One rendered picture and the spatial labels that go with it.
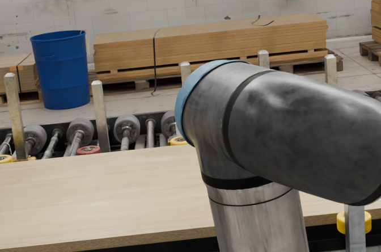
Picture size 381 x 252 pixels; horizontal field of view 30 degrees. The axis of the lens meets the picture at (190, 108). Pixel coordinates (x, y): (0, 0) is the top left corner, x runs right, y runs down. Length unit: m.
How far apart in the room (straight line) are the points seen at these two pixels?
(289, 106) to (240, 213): 0.18
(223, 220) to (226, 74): 0.18
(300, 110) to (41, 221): 1.29
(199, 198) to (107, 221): 0.26
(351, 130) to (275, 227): 0.19
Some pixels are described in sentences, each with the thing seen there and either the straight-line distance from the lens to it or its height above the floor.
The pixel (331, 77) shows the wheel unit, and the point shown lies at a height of 1.04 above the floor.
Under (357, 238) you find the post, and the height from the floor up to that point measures 0.93.
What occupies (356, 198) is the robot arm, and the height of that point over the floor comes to 1.33.
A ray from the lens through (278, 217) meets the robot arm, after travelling 0.84.
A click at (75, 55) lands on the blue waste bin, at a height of 0.51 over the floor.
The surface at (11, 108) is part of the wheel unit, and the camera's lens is 2.59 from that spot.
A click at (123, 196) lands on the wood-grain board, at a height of 0.90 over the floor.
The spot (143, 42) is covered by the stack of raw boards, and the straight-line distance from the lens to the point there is 7.28.
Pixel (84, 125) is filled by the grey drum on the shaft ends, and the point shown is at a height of 0.84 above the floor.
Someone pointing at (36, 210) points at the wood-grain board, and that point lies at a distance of 1.99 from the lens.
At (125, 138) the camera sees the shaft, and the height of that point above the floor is 0.82.
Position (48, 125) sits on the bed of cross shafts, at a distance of 3.14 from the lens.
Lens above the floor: 1.61
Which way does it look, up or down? 14 degrees down
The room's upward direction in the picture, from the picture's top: 5 degrees counter-clockwise
